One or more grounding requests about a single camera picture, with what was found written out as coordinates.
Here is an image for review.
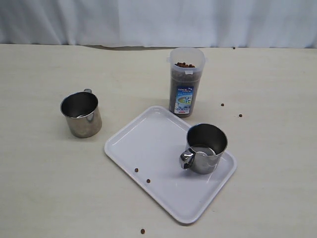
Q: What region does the white rectangular plastic tray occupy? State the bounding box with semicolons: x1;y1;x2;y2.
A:
104;106;237;224

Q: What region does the clear plastic container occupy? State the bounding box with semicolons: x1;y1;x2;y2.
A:
168;47;206;118

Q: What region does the steel mug with pellets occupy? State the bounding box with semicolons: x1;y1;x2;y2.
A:
179;123;228;175

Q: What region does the white curtain backdrop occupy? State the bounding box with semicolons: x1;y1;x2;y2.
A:
0;0;317;48

